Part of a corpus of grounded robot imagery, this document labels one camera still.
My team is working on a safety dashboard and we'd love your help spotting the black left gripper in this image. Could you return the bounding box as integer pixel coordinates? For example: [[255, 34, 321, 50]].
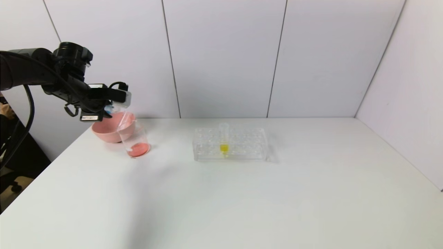
[[79, 83, 112, 122]]

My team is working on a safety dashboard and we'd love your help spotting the test tube with blue pigment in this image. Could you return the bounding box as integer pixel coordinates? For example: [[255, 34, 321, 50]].
[[104, 103, 122, 120]]

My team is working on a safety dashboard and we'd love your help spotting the test tube with red pigment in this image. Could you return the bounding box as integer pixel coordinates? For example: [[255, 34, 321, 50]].
[[117, 111, 136, 132]]

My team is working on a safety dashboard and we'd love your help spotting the test tube with yellow pigment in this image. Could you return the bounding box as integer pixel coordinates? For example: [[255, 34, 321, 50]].
[[219, 123, 230, 157]]

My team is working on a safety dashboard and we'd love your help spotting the clear acrylic test tube rack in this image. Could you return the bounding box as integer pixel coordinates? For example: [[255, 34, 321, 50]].
[[193, 127, 269, 162]]

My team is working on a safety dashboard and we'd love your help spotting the pink bowl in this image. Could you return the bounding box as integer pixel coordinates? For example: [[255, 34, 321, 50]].
[[91, 111, 136, 144]]

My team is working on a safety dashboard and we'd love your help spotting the clear glass beaker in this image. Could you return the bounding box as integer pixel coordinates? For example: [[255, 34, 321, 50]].
[[118, 119, 152, 159]]

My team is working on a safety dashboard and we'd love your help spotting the black chair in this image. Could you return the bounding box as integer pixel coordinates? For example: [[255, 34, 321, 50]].
[[0, 119, 51, 208]]

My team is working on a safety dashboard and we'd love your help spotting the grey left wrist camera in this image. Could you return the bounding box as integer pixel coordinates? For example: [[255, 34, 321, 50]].
[[116, 89, 133, 108]]

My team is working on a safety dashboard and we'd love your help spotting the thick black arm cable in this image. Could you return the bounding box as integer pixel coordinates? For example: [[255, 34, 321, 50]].
[[0, 85, 35, 170]]

